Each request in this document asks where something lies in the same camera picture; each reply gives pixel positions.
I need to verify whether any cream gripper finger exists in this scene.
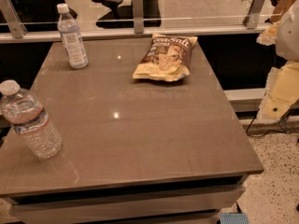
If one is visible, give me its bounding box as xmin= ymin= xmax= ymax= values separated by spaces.
xmin=256 ymin=21 xmax=279 ymax=46
xmin=258 ymin=61 xmax=299 ymax=120

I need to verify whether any clear water bottle red label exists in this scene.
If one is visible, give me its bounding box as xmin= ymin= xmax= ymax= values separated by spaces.
xmin=0 ymin=79 xmax=62 ymax=159

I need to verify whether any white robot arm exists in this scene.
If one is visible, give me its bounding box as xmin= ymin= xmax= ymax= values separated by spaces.
xmin=257 ymin=0 xmax=299 ymax=120

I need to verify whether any tall water bottle white label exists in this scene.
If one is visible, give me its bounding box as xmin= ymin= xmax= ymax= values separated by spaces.
xmin=57 ymin=4 xmax=88 ymax=69

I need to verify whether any sea salt chips bag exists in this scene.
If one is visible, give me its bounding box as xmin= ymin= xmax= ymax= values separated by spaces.
xmin=133 ymin=34 xmax=197 ymax=82

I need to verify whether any blue perforated box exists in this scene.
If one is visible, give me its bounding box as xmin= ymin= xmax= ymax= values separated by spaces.
xmin=220 ymin=213 xmax=249 ymax=224

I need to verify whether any black office chair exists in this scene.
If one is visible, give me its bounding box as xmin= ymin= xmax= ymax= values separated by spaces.
xmin=92 ymin=0 xmax=161 ymax=29

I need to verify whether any grey drawer cabinet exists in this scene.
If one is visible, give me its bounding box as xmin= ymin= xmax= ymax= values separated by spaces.
xmin=0 ymin=175 xmax=250 ymax=224

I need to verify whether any right metal glass bracket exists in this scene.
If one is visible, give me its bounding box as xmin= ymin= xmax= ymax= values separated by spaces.
xmin=243 ymin=0 xmax=265 ymax=29

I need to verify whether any metal glass bracket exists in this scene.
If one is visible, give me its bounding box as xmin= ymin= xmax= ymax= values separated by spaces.
xmin=0 ymin=0 xmax=27 ymax=38
xmin=132 ymin=0 xmax=144 ymax=34
xmin=243 ymin=0 xmax=265 ymax=29

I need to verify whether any black floor cable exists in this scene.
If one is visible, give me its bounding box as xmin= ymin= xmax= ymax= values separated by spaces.
xmin=244 ymin=109 xmax=299 ymax=138

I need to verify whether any middle metal glass bracket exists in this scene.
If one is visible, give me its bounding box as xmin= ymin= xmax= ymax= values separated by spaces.
xmin=132 ymin=0 xmax=144 ymax=34

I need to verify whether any left metal glass bracket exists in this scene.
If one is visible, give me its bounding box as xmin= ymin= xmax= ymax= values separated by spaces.
xmin=0 ymin=0 xmax=27 ymax=38

